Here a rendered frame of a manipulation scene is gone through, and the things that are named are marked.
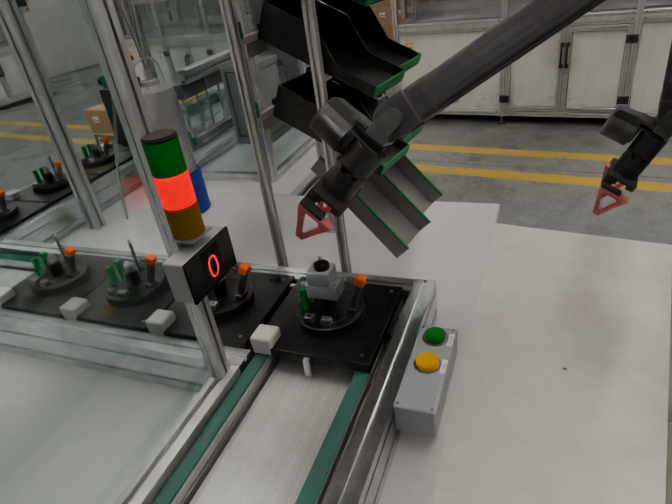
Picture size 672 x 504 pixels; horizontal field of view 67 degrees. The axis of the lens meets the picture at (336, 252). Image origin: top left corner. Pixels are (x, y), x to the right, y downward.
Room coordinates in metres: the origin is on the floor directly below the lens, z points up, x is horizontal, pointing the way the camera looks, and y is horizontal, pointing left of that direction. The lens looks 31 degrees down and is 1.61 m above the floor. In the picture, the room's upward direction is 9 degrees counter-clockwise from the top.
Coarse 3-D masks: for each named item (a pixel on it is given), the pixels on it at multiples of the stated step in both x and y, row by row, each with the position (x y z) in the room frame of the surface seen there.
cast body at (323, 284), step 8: (312, 264) 0.85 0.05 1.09; (320, 264) 0.83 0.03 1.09; (328, 264) 0.82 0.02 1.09; (312, 272) 0.82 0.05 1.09; (320, 272) 0.81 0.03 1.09; (328, 272) 0.81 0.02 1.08; (336, 272) 0.84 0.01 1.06; (312, 280) 0.82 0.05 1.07; (320, 280) 0.81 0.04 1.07; (328, 280) 0.80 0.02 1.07; (336, 280) 0.82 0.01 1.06; (312, 288) 0.82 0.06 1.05; (320, 288) 0.81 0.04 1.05; (328, 288) 0.80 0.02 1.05; (336, 288) 0.80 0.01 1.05; (312, 296) 0.82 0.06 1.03; (320, 296) 0.81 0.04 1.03; (328, 296) 0.80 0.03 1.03; (336, 296) 0.80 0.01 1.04
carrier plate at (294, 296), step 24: (384, 288) 0.89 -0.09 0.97; (288, 312) 0.86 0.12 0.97; (384, 312) 0.81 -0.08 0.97; (288, 336) 0.78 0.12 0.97; (312, 336) 0.77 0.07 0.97; (360, 336) 0.75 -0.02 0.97; (384, 336) 0.75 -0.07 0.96; (312, 360) 0.72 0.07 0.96; (336, 360) 0.70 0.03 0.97; (360, 360) 0.69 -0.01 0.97
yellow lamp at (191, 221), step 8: (184, 208) 0.69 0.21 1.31; (192, 208) 0.69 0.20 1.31; (168, 216) 0.69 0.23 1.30; (176, 216) 0.68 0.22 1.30; (184, 216) 0.68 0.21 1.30; (192, 216) 0.69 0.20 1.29; (200, 216) 0.70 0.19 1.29; (176, 224) 0.68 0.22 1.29; (184, 224) 0.68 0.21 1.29; (192, 224) 0.69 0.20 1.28; (200, 224) 0.70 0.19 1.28; (176, 232) 0.69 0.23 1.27; (184, 232) 0.68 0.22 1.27; (192, 232) 0.69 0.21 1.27; (200, 232) 0.69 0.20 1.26
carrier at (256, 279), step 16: (256, 272) 1.04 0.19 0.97; (224, 288) 0.93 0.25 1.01; (256, 288) 0.97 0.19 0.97; (272, 288) 0.96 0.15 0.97; (288, 288) 0.96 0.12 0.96; (224, 304) 0.89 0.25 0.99; (240, 304) 0.89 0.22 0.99; (256, 304) 0.91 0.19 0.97; (272, 304) 0.90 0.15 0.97; (224, 320) 0.87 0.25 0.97; (240, 320) 0.86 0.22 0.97; (256, 320) 0.85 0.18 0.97; (224, 336) 0.81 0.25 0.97; (240, 336) 0.80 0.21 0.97
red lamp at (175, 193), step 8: (176, 176) 0.69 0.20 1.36; (184, 176) 0.70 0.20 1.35; (160, 184) 0.69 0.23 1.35; (168, 184) 0.68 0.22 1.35; (176, 184) 0.69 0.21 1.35; (184, 184) 0.69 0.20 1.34; (160, 192) 0.69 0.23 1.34; (168, 192) 0.68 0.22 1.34; (176, 192) 0.68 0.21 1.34; (184, 192) 0.69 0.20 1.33; (192, 192) 0.70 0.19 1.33; (160, 200) 0.70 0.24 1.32; (168, 200) 0.68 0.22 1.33; (176, 200) 0.68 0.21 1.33; (184, 200) 0.69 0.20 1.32; (192, 200) 0.70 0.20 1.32; (168, 208) 0.69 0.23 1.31; (176, 208) 0.68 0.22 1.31
